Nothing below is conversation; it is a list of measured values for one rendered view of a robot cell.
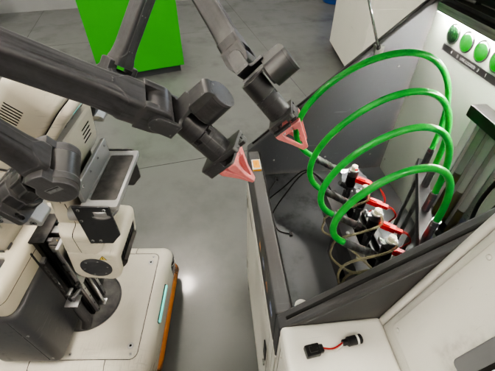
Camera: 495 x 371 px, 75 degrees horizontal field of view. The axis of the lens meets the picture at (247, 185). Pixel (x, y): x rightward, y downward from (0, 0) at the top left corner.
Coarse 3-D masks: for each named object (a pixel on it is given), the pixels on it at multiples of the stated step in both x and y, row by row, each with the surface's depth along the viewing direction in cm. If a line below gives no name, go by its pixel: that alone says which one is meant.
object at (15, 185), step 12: (12, 168) 71; (0, 180) 68; (12, 180) 66; (0, 192) 66; (12, 192) 66; (24, 192) 65; (0, 204) 66; (12, 204) 67; (24, 204) 67; (36, 204) 69; (12, 216) 67; (24, 216) 69
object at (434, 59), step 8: (376, 56) 67; (384, 56) 66; (392, 56) 67; (400, 56) 67; (416, 56) 67; (424, 56) 67; (432, 56) 68; (360, 64) 67; (368, 64) 67; (440, 64) 69; (344, 72) 68; (352, 72) 68; (440, 72) 71; (448, 72) 71; (336, 80) 69; (448, 80) 72; (320, 88) 71; (328, 88) 70; (448, 88) 73; (312, 96) 72; (448, 96) 75; (312, 104) 73; (304, 112) 74; (440, 120) 80; (296, 136) 78; (432, 144) 85; (304, 152) 82; (432, 152) 86
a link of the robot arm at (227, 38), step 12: (192, 0) 80; (204, 0) 78; (216, 0) 78; (204, 12) 78; (216, 12) 77; (216, 24) 77; (228, 24) 75; (216, 36) 76; (228, 36) 74; (240, 36) 76; (228, 48) 74; (240, 48) 72; (252, 60) 74
